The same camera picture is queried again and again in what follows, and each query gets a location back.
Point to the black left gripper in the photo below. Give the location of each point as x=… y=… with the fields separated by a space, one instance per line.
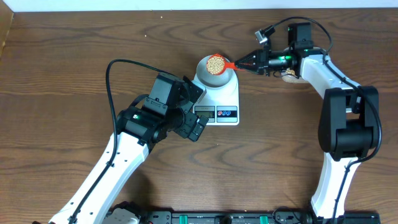
x=185 y=129

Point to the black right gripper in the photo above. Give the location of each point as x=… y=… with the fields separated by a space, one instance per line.
x=260 y=61

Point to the red plastic measuring scoop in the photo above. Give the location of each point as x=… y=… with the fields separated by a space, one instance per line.
x=228 y=65

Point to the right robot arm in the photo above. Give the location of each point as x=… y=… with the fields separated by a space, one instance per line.
x=349 y=131

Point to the white digital kitchen scale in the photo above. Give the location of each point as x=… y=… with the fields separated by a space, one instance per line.
x=220 y=105

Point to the grey plastic bowl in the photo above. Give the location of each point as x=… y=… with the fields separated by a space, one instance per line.
x=210 y=80

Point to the pile of soybeans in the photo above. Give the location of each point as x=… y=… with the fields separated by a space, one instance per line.
x=215 y=65

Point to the clear plastic bean container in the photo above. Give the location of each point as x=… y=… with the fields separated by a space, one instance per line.
x=289 y=76

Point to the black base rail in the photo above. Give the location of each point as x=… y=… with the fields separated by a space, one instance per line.
x=236 y=217

